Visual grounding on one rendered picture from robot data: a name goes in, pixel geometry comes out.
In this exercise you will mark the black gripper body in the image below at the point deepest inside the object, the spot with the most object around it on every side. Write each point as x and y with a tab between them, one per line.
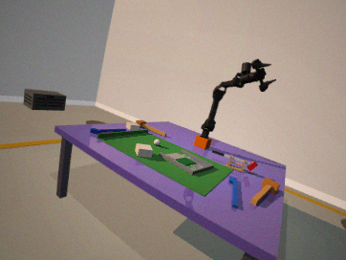
256	76

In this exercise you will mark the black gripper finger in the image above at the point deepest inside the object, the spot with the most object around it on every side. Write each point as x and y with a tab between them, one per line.
260	64
266	84

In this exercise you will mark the green putting mat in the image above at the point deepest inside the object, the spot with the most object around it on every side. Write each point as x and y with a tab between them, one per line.
202	182

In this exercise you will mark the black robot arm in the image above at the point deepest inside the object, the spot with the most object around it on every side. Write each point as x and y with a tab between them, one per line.
238	82

